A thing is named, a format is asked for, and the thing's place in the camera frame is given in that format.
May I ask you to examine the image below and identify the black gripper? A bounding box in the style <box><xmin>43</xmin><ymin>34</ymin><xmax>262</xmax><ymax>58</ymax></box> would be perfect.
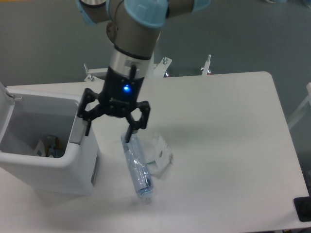
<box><xmin>77</xmin><ymin>67</ymin><xmax>151</xmax><ymax>143</ymax></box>

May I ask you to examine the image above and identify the white push-top trash can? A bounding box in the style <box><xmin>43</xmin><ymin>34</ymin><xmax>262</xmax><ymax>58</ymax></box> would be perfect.
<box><xmin>0</xmin><ymin>86</ymin><xmax>100</xmax><ymax>195</ymax></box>

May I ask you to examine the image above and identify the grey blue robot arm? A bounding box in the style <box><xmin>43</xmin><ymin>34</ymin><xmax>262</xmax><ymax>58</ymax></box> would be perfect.
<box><xmin>76</xmin><ymin>0</ymin><xmax>210</xmax><ymax>141</ymax></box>

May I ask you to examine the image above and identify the trash inside can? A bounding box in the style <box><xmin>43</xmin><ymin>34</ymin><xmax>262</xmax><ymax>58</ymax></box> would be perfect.
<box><xmin>33</xmin><ymin>135</ymin><xmax>65</xmax><ymax>158</ymax></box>

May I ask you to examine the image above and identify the clear plastic water bottle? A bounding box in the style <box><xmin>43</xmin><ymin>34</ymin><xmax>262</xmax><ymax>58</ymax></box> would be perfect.
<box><xmin>121</xmin><ymin>133</ymin><xmax>154</xmax><ymax>204</ymax></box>

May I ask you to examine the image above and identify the crumpled clear plastic bag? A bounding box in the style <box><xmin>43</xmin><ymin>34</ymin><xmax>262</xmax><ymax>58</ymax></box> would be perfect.
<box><xmin>144</xmin><ymin>133</ymin><xmax>173</xmax><ymax>175</ymax></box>

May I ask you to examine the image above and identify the black device at table edge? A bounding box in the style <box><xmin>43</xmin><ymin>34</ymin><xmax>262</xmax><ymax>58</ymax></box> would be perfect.
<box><xmin>294</xmin><ymin>196</ymin><xmax>311</xmax><ymax>222</ymax></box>

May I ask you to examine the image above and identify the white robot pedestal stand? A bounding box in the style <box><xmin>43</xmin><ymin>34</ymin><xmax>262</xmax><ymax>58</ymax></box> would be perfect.
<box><xmin>84</xmin><ymin>54</ymin><xmax>212</xmax><ymax>82</ymax></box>

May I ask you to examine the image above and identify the white frame at right edge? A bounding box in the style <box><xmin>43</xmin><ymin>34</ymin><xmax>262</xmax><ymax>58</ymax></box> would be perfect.
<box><xmin>287</xmin><ymin>83</ymin><xmax>311</xmax><ymax>130</ymax></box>

